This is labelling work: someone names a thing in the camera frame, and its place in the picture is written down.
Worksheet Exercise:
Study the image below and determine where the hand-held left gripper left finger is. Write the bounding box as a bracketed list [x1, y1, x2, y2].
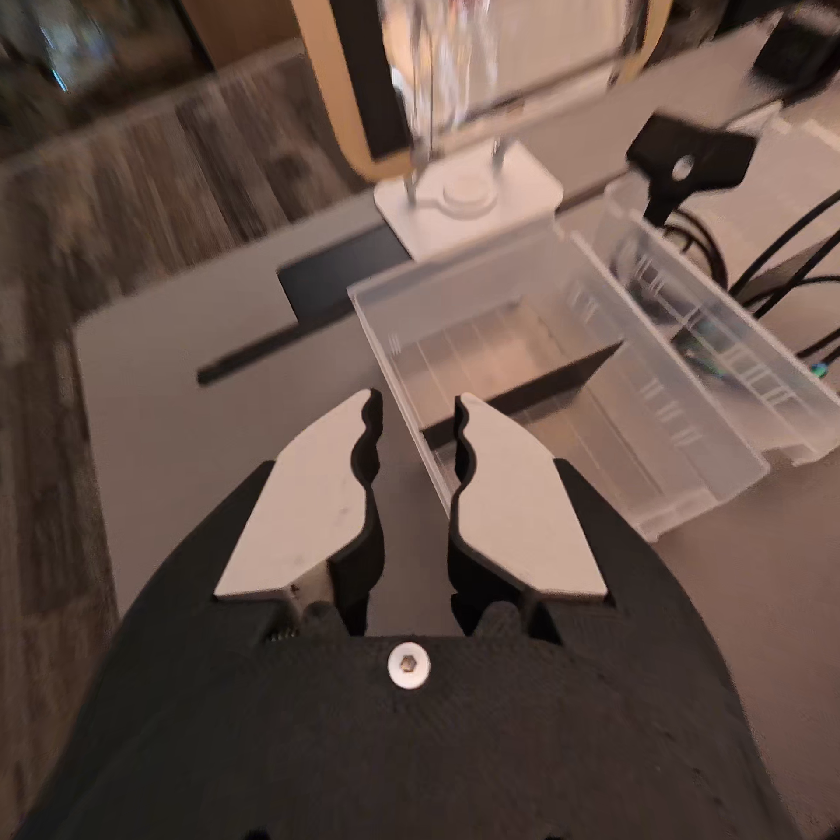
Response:
[214, 388, 387, 636]

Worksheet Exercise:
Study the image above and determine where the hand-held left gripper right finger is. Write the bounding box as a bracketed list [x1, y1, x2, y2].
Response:
[448, 392, 609, 636]

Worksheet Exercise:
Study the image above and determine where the black braided hdmi cable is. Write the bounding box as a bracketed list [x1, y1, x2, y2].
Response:
[659, 189, 840, 383]

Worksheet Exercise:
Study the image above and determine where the black power adapter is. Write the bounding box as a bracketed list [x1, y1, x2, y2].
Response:
[753, 10, 840, 86]

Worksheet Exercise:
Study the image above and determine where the wooden framed instruction board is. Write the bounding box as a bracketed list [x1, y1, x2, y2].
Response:
[289, 0, 673, 181]

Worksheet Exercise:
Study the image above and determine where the cardboard box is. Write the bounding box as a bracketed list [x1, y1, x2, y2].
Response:
[177, 0, 303, 67]

